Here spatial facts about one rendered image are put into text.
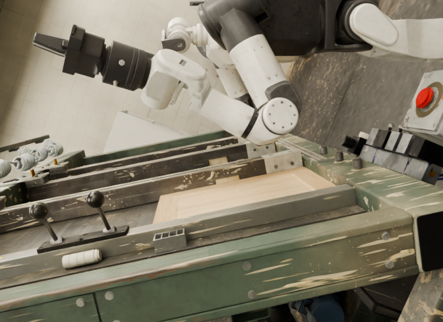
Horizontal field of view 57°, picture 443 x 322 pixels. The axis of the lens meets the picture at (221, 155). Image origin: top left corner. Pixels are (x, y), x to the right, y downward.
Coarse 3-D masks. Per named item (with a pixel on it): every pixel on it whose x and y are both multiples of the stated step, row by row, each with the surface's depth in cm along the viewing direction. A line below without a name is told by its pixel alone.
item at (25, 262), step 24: (312, 192) 97; (336, 192) 94; (192, 216) 96; (216, 216) 92; (240, 216) 93; (264, 216) 93; (288, 216) 94; (120, 240) 91; (144, 240) 92; (0, 264) 90; (24, 264) 90; (48, 264) 91
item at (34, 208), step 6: (36, 204) 85; (42, 204) 86; (30, 210) 85; (36, 210) 84; (42, 210) 85; (48, 210) 86; (36, 216) 85; (42, 216) 85; (48, 222) 89; (48, 228) 89; (54, 234) 91; (54, 240) 92; (60, 240) 92
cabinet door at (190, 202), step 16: (256, 176) 135; (272, 176) 130; (288, 176) 128; (304, 176) 122; (320, 176) 119; (192, 192) 130; (208, 192) 127; (224, 192) 123; (240, 192) 120; (256, 192) 116; (272, 192) 113; (288, 192) 110; (304, 192) 107; (160, 208) 118; (176, 208) 115; (192, 208) 112; (208, 208) 109; (224, 208) 107
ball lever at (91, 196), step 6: (90, 192) 86; (96, 192) 86; (90, 198) 85; (96, 198) 85; (102, 198) 86; (90, 204) 85; (96, 204) 85; (102, 204) 86; (102, 210) 89; (102, 216) 90; (108, 222) 92; (108, 228) 92; (114, 228) 93
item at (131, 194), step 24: (216, 168) 134; (240, 168) 134; (264, 168) 135; (288, 168) 136; (120, 192) 132; (144, 192) 133; (168, 192) 134; (0, 216) 130; (24, 216) 131; (48, 216) 132; (72, 216) 132
